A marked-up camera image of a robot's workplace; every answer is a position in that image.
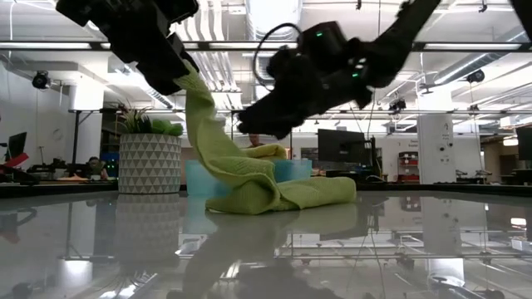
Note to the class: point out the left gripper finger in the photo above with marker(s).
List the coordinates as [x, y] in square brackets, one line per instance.
[166, 79]

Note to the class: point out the lime green microfiber towel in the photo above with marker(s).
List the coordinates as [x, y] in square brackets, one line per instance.
[249, 182]

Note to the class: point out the silver ceiling air duct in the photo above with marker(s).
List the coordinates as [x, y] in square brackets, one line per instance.
[272, 12]

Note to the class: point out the teal translucent plastic bin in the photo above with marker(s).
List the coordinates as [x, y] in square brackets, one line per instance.
[199, 178]

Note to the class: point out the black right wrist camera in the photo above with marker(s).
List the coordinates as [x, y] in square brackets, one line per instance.
[282, 64]

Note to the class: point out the black ceiling spotlight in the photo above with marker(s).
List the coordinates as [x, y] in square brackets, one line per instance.
[476, 75]
[40, 79]

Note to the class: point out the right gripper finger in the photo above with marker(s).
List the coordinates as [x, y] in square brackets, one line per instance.
[266, 122]

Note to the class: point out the person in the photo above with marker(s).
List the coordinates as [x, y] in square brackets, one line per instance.
[255, 140]
[95, 166]

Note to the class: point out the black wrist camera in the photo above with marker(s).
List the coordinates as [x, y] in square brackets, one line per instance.
[282, 64]
[183, 9]

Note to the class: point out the yellow microfiber towel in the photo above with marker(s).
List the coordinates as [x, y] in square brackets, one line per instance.
[266, 151]

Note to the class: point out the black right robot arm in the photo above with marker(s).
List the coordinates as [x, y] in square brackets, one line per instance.
[395, 37]

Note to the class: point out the black office monitor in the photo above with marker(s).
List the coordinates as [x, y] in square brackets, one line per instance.
[524, 143]
[17, 144]
[341, 147]

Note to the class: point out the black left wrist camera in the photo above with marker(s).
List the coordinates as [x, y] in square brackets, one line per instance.
[183, 9]

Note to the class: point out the white triangle-patterned plant pot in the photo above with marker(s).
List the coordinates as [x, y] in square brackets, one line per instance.
[149, 164]

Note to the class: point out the green artificial succulent plant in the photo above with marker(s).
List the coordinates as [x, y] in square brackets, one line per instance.
[141, 122]

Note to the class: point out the red angled bar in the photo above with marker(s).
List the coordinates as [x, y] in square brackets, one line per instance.
[16, 160]

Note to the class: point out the white building pillar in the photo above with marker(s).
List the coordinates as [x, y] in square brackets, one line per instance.
[435, 145]

